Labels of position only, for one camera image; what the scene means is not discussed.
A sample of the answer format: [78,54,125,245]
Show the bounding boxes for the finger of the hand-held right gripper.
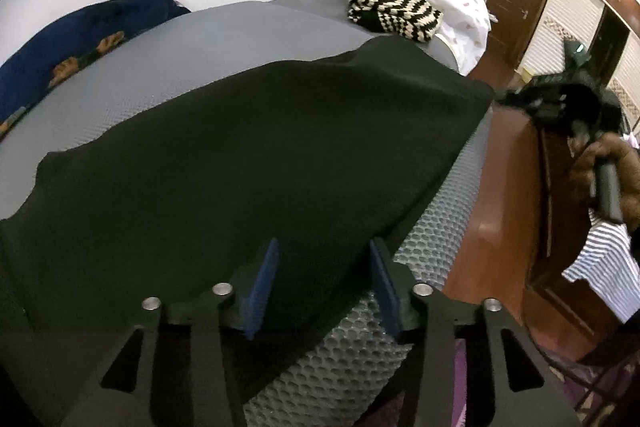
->
[497,83,541,114]

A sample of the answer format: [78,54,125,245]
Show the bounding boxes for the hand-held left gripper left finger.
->
[61,236,280,427]

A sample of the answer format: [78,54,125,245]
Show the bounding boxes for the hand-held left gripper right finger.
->
[369,236,584,427]

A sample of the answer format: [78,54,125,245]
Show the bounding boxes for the black pants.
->
[0,38,497,348]

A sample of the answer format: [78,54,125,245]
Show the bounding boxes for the person's right hand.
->
[569,136,640,230]

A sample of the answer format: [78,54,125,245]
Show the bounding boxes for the wardrobe with white shutter doors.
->
[519,0,640,120]

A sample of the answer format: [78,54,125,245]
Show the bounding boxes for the dark wooden door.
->
[486,0,557,80]

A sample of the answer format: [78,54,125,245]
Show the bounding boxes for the black and white striped knitwear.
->
[346,0,445,44]

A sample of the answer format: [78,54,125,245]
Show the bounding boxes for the blue and white striped shirt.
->
[561,206,640,324]

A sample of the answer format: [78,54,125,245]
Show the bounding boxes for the grey mesh bed mat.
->
[0,0,493,427]

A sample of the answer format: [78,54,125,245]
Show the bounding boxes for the blue blanket with orange print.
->
[0,0,192,140]

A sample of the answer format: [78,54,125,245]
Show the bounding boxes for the wooden bed frame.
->
[442,104,623,362]

